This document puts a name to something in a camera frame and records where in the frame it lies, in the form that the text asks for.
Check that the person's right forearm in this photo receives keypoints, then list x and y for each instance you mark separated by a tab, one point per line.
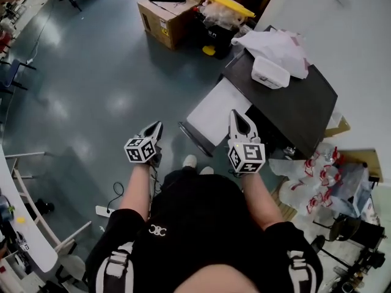
262	200

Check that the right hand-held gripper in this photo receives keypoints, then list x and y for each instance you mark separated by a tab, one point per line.
249	157

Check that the white power strip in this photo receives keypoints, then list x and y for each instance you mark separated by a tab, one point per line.
104	211

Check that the person's left forearm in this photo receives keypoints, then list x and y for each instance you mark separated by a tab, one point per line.
134	191

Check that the black round stand base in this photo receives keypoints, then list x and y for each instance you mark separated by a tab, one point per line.
319	244

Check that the labelled cardboard box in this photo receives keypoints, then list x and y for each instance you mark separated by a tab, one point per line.
166	20

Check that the black cabinet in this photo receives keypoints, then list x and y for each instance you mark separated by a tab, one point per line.
368	233

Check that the white shoe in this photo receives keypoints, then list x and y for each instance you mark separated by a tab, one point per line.
207	170
190	161

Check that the cardboard piece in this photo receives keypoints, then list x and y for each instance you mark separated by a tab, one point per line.
337	127

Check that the wooden slatted pallet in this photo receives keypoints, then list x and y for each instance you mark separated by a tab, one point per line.
285	207

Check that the white table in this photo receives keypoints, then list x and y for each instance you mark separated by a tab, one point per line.
33	243

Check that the wooden board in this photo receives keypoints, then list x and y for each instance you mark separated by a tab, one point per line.
362	157

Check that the drawer with white bottom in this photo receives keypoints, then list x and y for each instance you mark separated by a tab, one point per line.
214	111

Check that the black trash bin yellow lid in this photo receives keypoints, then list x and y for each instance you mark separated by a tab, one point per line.
220	29

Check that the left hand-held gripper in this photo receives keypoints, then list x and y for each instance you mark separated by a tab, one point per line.
140	149

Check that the person's black clothed torso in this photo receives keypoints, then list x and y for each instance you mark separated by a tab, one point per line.
201	224

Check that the pile of red-white plastic bags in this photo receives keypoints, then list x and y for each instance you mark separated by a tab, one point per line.
311	182

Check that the white metal frame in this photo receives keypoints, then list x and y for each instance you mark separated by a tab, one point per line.
39	218

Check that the white plastic container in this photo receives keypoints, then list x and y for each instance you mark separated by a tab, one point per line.
270	72

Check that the black stool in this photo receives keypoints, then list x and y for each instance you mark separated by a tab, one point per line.
343	227

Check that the blue chair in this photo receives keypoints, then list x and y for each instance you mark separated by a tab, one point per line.
12	75

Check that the white plastic bag pink print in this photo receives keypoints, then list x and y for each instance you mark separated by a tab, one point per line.
275	47

